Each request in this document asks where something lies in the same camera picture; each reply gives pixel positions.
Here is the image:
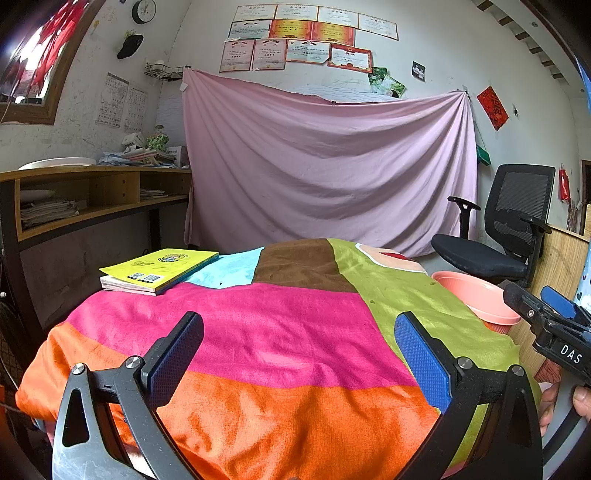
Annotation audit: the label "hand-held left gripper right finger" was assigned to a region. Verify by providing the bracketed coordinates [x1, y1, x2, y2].
[394, 311, 544, 480]

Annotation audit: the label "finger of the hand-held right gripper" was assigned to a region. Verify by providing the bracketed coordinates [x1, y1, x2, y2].
[503, 281, 555, 331]
[541, 285, 578, 317]

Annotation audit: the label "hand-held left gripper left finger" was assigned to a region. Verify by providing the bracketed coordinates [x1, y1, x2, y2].
[52, 311, 205, 480]

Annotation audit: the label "salmon plastic basin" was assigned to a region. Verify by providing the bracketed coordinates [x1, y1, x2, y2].
[431, 271, 522, 335]

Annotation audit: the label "person's right hand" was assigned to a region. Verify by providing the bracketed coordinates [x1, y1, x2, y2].
[539, 382, 591, 439]

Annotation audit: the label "black office chair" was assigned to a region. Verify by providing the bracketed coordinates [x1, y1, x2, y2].
[431, 164, 556, 287]

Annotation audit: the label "yellow book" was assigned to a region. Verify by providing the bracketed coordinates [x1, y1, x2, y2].
[99, 248, 220, 296]

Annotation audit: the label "wooden shelf with papers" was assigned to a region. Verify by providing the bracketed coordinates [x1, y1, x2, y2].
[0, 165, 192, 333]

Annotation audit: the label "stack of old papers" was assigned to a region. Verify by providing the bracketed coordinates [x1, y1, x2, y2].
[21, 198, 86, 229]

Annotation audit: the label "pile of papers and books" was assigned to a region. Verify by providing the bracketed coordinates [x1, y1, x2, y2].
[97, 148, 178, 168]

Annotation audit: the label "pink hanging cloth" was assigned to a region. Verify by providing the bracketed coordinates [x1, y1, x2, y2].
[182, 68, 478, 258]

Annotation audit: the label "white round tray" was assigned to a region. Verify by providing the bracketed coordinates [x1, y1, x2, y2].
[18, 157, 95, 171]

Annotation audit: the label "wooden framed window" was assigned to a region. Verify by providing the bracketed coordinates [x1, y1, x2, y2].
[0, 0, 105, 126]

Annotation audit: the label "black cap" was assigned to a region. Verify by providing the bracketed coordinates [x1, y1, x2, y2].
[117, 33, 144, 60]

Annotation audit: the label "red hanging clothes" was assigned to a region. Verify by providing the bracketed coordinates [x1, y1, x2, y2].
[32, 0, 88, 88]

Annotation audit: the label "wooden wall panel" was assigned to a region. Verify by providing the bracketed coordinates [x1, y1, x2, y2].
[508, 224, 591, 370]

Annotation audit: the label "red paper wall decoration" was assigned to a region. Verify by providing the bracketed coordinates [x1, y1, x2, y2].
[476, 85, 509, 131]

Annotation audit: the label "small white wall chart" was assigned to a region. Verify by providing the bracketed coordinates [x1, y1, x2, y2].
[124, 85, 148, 131]

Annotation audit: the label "large white wall chart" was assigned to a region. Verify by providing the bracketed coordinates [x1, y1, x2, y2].
[95, 72, 130, 127]

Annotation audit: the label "black wire wall rack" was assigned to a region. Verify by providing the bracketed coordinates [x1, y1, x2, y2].
[144, 62, 185, 83]

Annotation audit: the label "group of wall certificates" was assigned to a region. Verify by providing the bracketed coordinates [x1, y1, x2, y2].
[219, 4, 399, 75]

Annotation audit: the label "round wall clock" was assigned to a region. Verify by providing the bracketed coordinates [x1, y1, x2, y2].
[132, 0, 158, 25]

